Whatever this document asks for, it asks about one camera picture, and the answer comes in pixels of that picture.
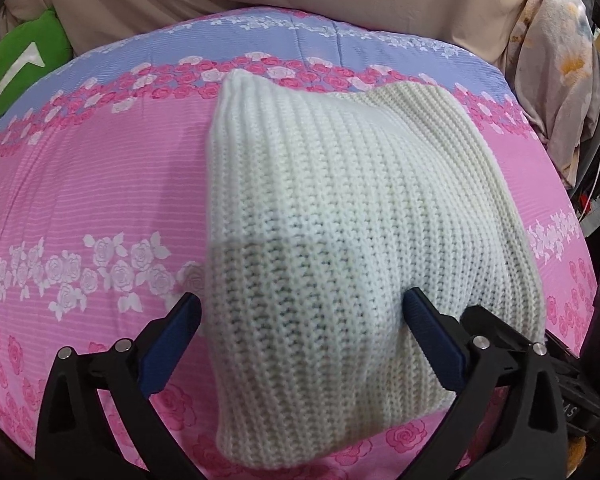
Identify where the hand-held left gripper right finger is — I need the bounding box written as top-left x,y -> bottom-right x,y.
402,287 -> 568,480

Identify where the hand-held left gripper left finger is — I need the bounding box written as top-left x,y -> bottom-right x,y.
34,292 -> 203,480

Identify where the white red navy knit sweater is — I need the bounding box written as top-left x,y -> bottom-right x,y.
205,69 -> 548,458

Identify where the black case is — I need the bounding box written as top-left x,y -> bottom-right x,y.
545,340 -> 600,443

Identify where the pink floral bedsheet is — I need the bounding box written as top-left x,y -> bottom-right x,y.
0,5 -> 600,480

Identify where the cream floral cloth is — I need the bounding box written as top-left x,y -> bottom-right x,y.
502,0 -> 600,186

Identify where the green pillow with white mark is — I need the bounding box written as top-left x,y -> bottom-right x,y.
0,7 -> 73,118

